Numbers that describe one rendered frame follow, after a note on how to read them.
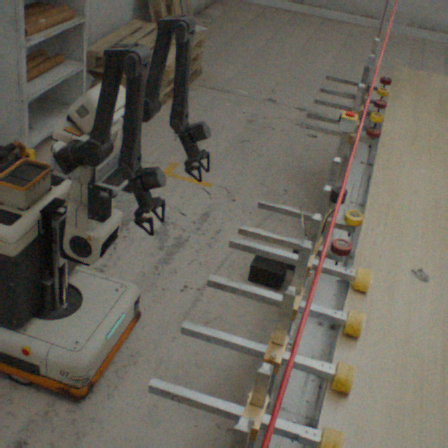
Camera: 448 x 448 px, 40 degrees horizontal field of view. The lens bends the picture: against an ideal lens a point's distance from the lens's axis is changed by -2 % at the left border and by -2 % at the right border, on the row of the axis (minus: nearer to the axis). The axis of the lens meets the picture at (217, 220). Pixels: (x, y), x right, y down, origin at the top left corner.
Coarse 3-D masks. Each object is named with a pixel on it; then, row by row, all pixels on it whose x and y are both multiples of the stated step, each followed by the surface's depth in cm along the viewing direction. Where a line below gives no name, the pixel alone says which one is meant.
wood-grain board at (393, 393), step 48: (432, 96) 407; (384, 144) 329; (432, 144) 337; (384, 192) 282; (432, 192) 288; (384, 240) 247; (432, 240) 252; (384, 288) 220; (432, 288) 223; (384, 336) 198; (432, 336) 201; (384, 384) 180; (432, 384) 182; (384, 432) 165; (432, 432) 167
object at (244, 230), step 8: (240, 232) 250; (248, 232) 249; (256, 232) 248; (264, 232) 249; (264, 240) 249; (272, 240) 248; (280, 240) 247; (288, 240) 246; (296, 240) 247; (296, 248) 246; (320, 248) 244; (328, 248) 245; (328, 256) 243; (336, 256) 242
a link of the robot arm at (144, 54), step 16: (112, 48) 188; (128, 48) 185; (144, 48) 187; (112, 64) 188; (112, 80) 192; (112, 96) 195; (96, 112) 200; (112, 112) 200; (96, 128) 203; (96, 144) 203; (112, 144) 212; (96, 160) 206
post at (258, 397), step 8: (264, 368) 152; (272, 368) 153; (256, 376) 154; (264, 376) 153; (256, 384) 155; (264, 384) 154; (256, 392) 156; (264, 392) 155; (256, 400) 158; (264, 400) 157; (248, 440) 166
